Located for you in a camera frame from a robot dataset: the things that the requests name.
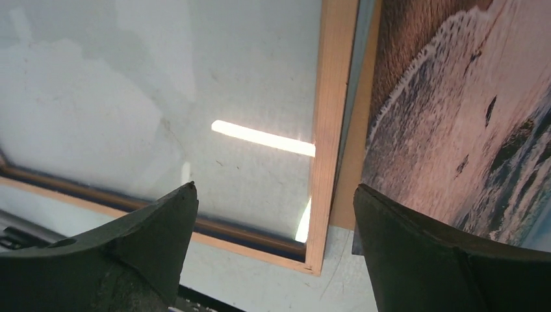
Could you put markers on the wooden picture frame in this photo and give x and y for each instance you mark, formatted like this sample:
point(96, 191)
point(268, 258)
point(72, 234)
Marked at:
point(337, 30)

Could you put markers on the brown backing board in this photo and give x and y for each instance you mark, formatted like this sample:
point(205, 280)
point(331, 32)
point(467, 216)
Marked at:
point(356, 113)

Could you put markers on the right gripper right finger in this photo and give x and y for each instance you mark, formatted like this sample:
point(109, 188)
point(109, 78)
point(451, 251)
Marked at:
point(417, 263)

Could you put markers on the beach landscape photo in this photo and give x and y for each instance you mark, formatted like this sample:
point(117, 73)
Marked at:
point(460, 115)

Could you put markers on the clear glass pane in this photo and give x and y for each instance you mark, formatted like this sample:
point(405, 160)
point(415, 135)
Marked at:
point(139, 97)

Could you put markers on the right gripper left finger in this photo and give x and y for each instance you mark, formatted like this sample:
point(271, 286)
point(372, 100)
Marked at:
point(132, 263)

